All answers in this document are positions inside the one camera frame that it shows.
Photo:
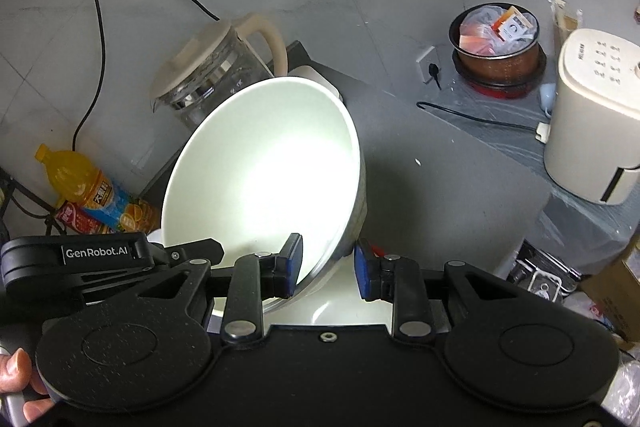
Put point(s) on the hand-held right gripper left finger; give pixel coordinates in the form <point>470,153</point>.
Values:
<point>291,264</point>

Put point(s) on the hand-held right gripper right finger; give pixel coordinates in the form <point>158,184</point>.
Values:
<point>362,272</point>

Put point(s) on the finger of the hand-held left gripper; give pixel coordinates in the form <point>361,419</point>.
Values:
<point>195,251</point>

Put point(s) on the white ceramic bowl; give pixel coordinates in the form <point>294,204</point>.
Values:
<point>330,307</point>

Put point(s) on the white plate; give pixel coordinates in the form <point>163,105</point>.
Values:
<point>260,177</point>

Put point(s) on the person's left hand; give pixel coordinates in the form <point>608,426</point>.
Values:
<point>15,369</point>

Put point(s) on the black metal rack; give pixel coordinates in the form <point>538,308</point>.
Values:
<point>20,197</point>

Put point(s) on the red cola bottle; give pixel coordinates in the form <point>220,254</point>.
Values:
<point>80,219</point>

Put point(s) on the orange juice bottle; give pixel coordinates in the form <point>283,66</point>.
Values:
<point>75,177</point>

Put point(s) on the glass kettle with cream lid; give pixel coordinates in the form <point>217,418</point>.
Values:
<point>200,77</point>

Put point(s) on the shiny metal object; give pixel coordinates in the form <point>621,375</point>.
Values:
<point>545,272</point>

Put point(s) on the cream kettle base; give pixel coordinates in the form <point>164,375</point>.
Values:
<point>315,79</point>

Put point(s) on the clear plastic sheet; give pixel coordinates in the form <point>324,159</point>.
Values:
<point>575,222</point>

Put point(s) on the red cooker base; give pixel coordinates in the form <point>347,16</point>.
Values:
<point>495,91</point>

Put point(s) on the white plug adapter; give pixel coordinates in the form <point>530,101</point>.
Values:
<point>543,132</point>

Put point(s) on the brown cooking pot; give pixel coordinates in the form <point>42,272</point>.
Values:
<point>500,69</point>

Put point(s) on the cardboard box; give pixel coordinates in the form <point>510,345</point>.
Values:
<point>615,292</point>

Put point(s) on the light blue cup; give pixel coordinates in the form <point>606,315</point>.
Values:
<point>547,97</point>

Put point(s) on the cream air fryer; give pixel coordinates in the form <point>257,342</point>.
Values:
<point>585,132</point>

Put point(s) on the plastic bag of packets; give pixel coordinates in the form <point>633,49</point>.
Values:
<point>487,32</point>

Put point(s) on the clear plastic bag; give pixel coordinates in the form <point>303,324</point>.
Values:
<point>625,387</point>

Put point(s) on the beige paper packet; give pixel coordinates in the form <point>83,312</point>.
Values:
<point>562,24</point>

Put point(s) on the small white wall outlet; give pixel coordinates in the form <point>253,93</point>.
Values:
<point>424,59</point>

